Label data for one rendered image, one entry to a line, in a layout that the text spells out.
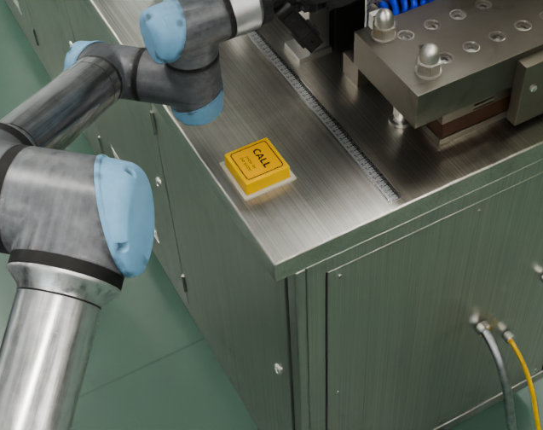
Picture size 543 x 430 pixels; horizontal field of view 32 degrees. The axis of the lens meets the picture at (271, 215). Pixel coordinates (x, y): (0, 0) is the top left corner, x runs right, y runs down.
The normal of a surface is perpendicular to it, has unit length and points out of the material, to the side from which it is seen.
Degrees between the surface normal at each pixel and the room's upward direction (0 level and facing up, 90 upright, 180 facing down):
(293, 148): 0
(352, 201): 0
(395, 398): 90
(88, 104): 71
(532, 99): 90
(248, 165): 0
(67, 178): 9
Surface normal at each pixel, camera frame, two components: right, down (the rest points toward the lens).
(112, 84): 0.93, -0.16
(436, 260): 0.48, 0.66
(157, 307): -0.04, -0.65
